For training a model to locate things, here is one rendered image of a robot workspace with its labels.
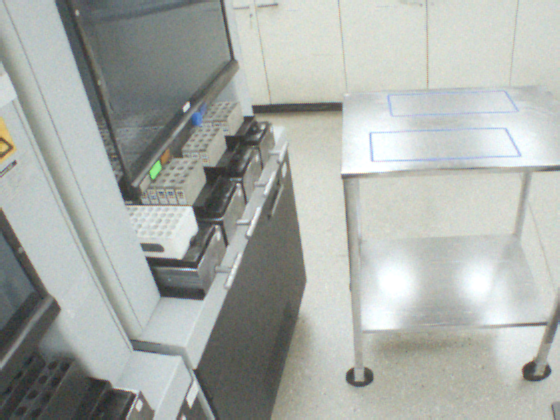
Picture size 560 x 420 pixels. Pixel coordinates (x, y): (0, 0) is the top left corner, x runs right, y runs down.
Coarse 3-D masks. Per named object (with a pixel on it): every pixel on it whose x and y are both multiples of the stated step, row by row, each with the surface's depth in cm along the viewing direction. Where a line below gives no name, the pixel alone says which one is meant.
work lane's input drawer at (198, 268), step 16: (208, 224) 99; (192, 240) 95; (208, 240) 97; (192, 256) 92; (208, 256) 95; (224, 256) 103; (240, 256) 100; (160, 272) 93; (176, 272) 92; (192, 272) 91; (208, 272) 95; (224, 272) 98; (208, 288) 95; (224, 288) 94
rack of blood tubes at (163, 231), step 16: (128, 208) 100; (144, 208) 99; (160, 208) 98; (176, 208) 97; (192, 208) 96; (144, 224) 94; (160, 224) 93; (176, 224) 93; (192, 224) 97; (144, 240) 91; (160, 240) 90; (176, 240) 90; (160, 256) 93; (176, 256) 92
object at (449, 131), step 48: (384, 96) 138; (432, 96) 134; (480, 96) 131; (528, 96) 128; (384, 144) 115; (432, 144) 113; (480, 144) 110; (528, 144) 107; (528, 192) 152; (384, 240) 171; (432, 240) 167; (480, 240) 163; (384, 288) 152; (432, 288) 149; (480, 288) 146; (528, 288) 142
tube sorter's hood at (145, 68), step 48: (96, 0) 69; (144, 0) 82; (192, 0) 101; (96, 48) 70; (144, 48) 83; (192, 48) 102; (144, 96) 84; (192, 96) 104; (144, 144) 85; (144, 192) 84
